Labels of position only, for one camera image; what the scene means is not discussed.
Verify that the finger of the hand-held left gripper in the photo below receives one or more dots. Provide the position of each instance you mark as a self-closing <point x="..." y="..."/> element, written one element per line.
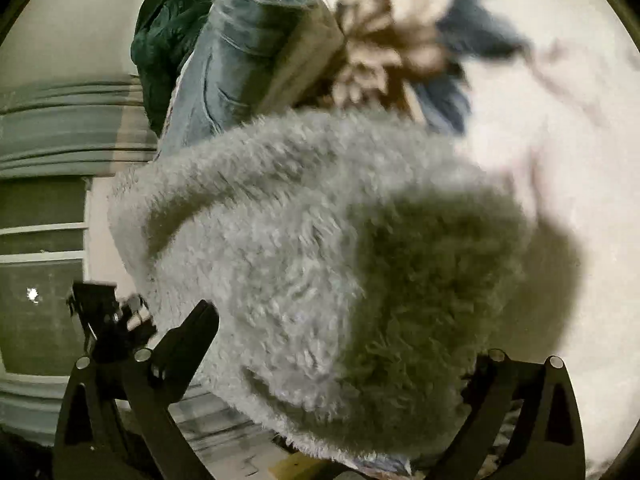
<point x="137" y="317"/>

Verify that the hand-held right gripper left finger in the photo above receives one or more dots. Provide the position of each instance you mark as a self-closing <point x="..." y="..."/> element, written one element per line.
<point x="185" y="345"/>

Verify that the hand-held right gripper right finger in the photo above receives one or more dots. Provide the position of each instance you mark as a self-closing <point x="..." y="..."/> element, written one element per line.
<point x="500" y="385"/>

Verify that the grey fluffy pants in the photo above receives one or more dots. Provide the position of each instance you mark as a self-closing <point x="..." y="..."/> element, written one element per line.
<point x="300" y="260"/>

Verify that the window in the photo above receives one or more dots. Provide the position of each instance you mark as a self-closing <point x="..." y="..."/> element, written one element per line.
<point x="40" y="310"/>

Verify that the grey-green curtain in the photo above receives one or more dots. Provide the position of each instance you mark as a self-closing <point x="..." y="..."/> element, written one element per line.
<point x="65" y="125"/>

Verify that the floral bed cover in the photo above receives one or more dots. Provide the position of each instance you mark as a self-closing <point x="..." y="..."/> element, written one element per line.
<point x="550" y="135"/>

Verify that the folded blue jeans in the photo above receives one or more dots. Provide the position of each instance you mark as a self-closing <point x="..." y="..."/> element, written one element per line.
<point x="225" y="70"/>

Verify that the dark green jacket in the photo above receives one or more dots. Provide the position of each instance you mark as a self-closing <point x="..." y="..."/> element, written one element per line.
<point x="160" y="45"/>

